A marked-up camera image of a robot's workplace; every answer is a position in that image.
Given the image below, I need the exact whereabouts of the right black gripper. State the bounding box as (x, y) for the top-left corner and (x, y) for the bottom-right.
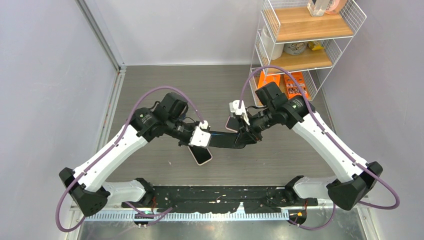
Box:
(234, 106), (277, 148)

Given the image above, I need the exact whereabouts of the black phone case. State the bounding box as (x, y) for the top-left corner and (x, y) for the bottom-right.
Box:
(208, 132), (238, 149)

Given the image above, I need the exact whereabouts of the blue phone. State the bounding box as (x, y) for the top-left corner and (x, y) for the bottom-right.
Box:
(210, 131), (230, 136)

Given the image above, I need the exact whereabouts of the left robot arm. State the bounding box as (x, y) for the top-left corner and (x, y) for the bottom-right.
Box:
(59, 92), (209, 217)

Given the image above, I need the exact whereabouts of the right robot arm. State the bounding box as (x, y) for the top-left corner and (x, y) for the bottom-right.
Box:
(229, 82), (383, 211)

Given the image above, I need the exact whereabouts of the phone in pink case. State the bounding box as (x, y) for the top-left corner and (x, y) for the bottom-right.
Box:
(225, 116), (239, 133)

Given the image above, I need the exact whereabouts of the phone in cream case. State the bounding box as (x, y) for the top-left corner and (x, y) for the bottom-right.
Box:
(188, 146), (213, 166)

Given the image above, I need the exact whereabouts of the orange snack box left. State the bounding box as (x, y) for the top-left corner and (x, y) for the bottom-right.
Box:
(257, 71), (281, 89)

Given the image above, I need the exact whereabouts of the orange snack box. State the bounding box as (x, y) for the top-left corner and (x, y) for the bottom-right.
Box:
(283, 72), (310, 100)
(257, 71), (281, 89)

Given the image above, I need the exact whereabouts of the orange snack box right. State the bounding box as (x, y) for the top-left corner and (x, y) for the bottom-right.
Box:
(283, 72), (310, 100)

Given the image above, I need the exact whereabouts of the white bottle on shelf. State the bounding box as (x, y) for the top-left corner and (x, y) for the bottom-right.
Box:
(260, 25), (284, 61)

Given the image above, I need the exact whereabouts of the round tin on shelf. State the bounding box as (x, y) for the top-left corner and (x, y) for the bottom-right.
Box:
(283, 42), (308, 56)

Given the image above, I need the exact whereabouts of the yellow packet on shelf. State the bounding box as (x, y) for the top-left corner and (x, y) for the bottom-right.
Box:
(307, 40), (325, 51)

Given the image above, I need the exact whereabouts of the clear glass jar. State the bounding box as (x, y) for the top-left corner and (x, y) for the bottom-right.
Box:
(307, 0), (330, 17)

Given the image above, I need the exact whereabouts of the pink tape roll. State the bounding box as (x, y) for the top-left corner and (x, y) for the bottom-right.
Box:
(325, 0), (347, 15)

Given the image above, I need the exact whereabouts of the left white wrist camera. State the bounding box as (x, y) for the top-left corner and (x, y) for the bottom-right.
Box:
(188, 120), (212, 148)

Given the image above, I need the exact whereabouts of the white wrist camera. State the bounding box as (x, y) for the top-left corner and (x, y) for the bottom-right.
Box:
(228, 100), (251, 126)
(188, 120), (212, 148)

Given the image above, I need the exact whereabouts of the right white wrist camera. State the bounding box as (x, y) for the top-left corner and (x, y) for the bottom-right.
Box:
(228, 100), (251, 126)

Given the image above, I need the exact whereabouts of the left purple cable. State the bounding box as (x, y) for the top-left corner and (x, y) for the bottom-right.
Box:
(55, 85), (206, 233)

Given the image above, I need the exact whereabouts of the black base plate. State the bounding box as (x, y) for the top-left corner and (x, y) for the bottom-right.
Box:
(132, 185), (318, 214)

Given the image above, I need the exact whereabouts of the aluminium frame rail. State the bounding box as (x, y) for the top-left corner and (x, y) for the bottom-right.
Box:
(70, 0), (127, 213)

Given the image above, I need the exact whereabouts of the white wire shelf rack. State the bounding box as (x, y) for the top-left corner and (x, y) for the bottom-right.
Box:
(250, 0), (367, 100)

